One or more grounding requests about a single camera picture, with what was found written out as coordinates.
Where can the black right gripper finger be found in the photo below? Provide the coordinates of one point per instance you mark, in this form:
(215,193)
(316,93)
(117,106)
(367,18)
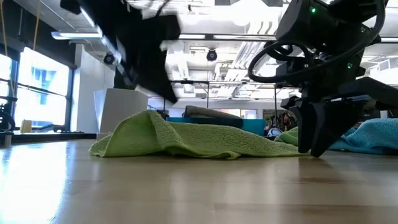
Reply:
(329,124)
(304,124)

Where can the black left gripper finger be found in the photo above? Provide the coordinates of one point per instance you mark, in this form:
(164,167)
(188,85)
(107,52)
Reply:
(152,68)

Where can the green towel with white label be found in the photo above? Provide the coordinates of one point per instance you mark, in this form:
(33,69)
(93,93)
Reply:
(287,138)

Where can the light blue microfiber towel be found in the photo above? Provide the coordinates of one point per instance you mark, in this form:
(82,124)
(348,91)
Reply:
(373,137)

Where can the grey microfiber towel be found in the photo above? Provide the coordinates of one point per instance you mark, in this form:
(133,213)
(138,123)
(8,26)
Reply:
(211,112)

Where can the lime green microfiber towel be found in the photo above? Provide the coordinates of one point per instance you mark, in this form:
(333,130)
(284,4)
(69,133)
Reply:
(186,140)

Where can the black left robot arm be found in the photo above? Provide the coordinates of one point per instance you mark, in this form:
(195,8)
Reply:
(6,119)

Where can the black background robot arm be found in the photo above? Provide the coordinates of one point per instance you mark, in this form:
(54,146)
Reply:
(284,119)

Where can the black and white ball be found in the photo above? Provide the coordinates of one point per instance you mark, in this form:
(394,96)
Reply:
(275,132)

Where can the round black ceiling speaker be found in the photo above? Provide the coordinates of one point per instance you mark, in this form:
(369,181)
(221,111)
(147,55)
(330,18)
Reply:
(109,58)
(211,55)

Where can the white plant pot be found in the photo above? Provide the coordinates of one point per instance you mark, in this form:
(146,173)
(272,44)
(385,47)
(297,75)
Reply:
(118,105)

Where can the blue plastic bin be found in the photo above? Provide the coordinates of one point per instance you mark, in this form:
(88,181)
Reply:
(253,127)

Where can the long ceiling light strip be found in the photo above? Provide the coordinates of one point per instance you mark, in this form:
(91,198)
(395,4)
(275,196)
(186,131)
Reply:
(71,35)

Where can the large bright window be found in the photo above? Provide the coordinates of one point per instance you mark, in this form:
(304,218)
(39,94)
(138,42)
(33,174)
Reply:
(43,77)

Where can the small yellow box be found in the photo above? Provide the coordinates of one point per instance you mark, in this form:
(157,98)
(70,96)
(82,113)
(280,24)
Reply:
(26,126)

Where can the black background table frame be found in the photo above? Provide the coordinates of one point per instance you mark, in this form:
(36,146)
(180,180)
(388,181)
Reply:
(207,93)

